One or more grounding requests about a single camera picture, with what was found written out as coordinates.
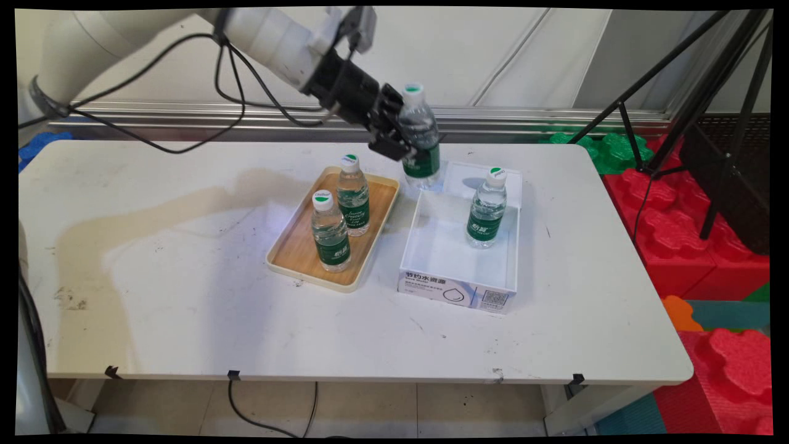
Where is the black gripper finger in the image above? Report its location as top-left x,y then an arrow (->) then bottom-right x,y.
377,83 -> 406,119
369,120 -> 416,163

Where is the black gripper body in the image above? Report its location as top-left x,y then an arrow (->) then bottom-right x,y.
304,49 -> 389,129

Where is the clear water bottle green label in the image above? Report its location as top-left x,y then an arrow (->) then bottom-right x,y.
465,166 -> 509,250
335,154 -> 371,237
397,83 -> 443,190
311,189 -> 353,274

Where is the white cardboard box green print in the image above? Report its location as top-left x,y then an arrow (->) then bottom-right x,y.
397,161 -> 524,316

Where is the wooden tray cream rim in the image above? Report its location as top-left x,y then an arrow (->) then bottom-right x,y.
266,165 -> 401,294

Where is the green foam block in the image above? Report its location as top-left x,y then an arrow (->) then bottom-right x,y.
541,131 -> 655,176

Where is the large red foam block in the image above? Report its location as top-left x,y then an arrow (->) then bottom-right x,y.
603,134 -> 771,301

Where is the black tripod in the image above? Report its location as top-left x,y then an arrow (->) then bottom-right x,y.
567,9 -> 775,241

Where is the white table leg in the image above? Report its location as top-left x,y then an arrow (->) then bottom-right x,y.
541,384 -> 657,437

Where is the orange foam piece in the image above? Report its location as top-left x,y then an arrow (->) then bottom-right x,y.
661,295 -> 704,333

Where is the dark mesh panel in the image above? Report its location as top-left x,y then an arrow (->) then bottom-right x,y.
678,113 -> 772,256

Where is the teal foam floor mat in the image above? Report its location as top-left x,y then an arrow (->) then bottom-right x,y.
686,281 -> 772,334

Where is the red foam floor mat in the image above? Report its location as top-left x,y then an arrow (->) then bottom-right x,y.
652,327 -> 775,436

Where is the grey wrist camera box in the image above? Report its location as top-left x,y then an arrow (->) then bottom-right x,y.
308,6 -> 377,57

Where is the black arm cable short loop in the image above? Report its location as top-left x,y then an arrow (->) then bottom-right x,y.
213,37 -> 337,128

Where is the aluminium wall rail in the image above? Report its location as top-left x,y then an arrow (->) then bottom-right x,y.
48,101 -> 674,144

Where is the black arm cable long loop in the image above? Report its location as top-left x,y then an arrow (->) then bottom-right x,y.
17,32 -> 247,155

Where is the black floor cable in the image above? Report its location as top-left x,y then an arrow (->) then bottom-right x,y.
227,379 -> 319,438

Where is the black cable bundle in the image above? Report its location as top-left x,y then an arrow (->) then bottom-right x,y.
17,270 -> 67,435

